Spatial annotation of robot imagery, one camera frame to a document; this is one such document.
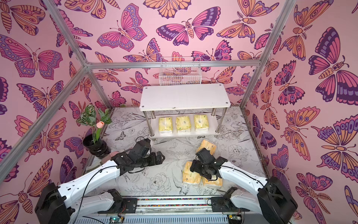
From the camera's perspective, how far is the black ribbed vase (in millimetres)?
828

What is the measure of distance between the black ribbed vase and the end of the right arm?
1.89 feet

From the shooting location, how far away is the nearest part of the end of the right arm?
1.98ft
